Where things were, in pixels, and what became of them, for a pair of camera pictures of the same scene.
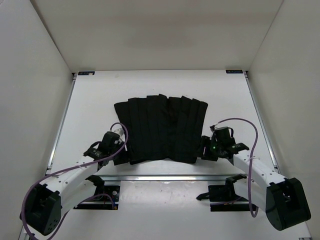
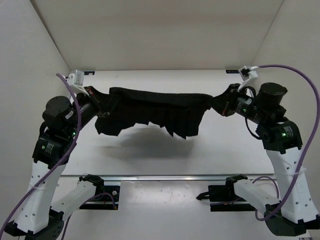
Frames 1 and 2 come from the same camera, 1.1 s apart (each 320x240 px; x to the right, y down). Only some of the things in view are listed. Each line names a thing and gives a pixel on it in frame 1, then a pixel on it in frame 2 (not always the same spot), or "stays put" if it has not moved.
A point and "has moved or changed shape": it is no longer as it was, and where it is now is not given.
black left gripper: x=120 y=142 → x=101 y=107
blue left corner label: x=86 y=73 stays put
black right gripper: x=205 y=141 → x=222 y=102
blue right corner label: x=234 y=71 stays put
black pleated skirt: x=158 y=127 has moved or changed shape
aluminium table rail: x=166 y=178 stays put
